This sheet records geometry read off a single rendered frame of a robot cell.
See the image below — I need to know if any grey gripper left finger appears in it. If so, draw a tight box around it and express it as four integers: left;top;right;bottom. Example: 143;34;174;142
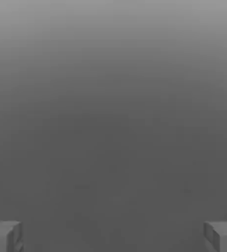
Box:
0;220;25;252

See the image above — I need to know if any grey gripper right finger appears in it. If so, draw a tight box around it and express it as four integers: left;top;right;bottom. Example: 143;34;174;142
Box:
203;220;227;252

